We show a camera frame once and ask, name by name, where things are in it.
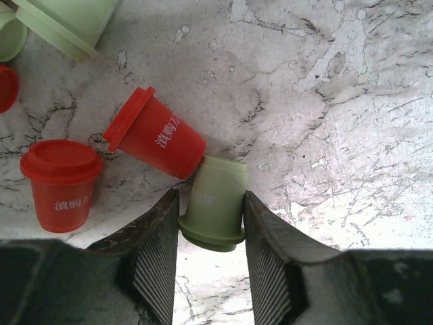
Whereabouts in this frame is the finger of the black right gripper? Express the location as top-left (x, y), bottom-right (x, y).
top-left (244, 191), bottom-right (432, 324)

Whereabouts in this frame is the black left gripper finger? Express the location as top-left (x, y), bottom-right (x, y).
top-left (1, 189), bottom-right (179, 324)

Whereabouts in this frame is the green gripped capsule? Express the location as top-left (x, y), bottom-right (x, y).
top-left (178, 156), bottom-right (248, 253)

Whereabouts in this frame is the red upright capsule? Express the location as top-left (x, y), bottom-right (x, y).
top-left (20, 139), bottom-right (103, 233)

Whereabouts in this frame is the red tilted capsule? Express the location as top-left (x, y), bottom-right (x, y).
top-left (103, 87), bottom-right (206, 179)

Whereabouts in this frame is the large green capsule top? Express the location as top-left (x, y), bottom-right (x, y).
top-left (14, 0), bottom-right (118, 62)

